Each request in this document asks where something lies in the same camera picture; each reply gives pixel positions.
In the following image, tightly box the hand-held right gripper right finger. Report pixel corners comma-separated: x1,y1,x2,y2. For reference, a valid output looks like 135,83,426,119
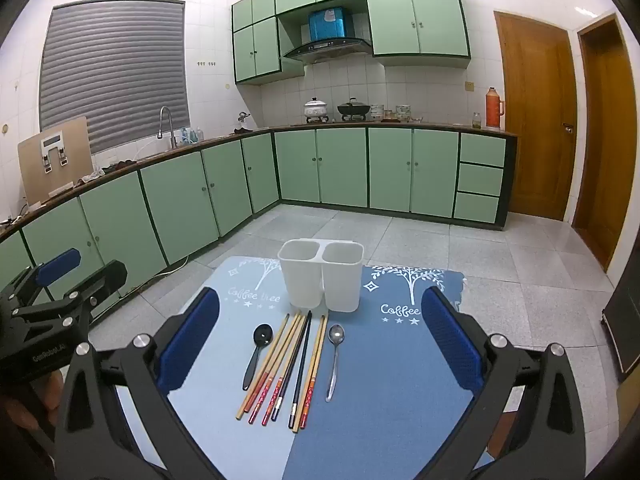
421,286,586,480

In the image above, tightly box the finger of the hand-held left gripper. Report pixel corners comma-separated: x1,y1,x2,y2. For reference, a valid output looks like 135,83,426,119
0,248,82,311
12,259,128,333

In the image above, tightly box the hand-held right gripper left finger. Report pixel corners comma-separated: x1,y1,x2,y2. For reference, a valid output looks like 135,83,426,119
52,287,226,480

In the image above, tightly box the row of assorted chopsticks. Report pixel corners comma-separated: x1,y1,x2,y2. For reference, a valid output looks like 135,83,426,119
236,310,328,433

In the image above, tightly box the white two-compartment utensil holder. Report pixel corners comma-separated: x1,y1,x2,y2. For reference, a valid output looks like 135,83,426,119
277,239,365,313

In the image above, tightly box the black spoon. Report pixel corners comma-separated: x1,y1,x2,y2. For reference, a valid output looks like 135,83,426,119
242,324,273,392

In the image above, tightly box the light blue placemat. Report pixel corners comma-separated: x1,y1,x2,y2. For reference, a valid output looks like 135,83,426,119
115,256,326,480

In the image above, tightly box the dark blue placemat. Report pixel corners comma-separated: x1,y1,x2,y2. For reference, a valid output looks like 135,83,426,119
282,265,496,480

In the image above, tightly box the cardboard box with scale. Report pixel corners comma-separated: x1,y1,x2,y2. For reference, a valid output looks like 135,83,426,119
17,116,95,208

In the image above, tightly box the dark cloth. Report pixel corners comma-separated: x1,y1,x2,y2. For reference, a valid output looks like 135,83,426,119
75,160,138,188

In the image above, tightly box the metal spoon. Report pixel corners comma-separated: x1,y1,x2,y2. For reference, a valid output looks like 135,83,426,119
326,324,346,403

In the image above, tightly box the metal sink faucet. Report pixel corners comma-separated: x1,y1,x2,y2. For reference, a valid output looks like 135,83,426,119
156,106,178,150

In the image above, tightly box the black furniture piece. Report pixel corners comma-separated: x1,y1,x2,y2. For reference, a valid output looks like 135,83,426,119
602,280,640,386

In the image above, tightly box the green base cabinet unit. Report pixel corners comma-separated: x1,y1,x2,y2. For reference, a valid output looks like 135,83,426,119
0,126,518,311

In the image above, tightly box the grey window blind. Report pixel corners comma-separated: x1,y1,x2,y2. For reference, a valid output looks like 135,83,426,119
39,1,191,155

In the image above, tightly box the wooden door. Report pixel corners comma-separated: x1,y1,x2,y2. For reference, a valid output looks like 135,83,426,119
572,12,638,273
494,10,578,222

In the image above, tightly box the orange thermos flask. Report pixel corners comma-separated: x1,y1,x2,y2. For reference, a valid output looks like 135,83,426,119
486,86,506,127

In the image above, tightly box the black wok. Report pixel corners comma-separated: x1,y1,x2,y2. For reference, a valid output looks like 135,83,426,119
336,98,373,117

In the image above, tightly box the gas stove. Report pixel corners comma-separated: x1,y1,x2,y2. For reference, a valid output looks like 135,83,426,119
300,114,376,125

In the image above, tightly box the black range hood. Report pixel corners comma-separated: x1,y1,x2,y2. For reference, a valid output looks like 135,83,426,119
282,37,373,65

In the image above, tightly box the blue box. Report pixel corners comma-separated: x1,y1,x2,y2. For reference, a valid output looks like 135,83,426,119
307,7,348,41

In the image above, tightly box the green wall cabinet unit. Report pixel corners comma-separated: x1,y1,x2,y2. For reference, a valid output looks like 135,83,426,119
231,0,472,86

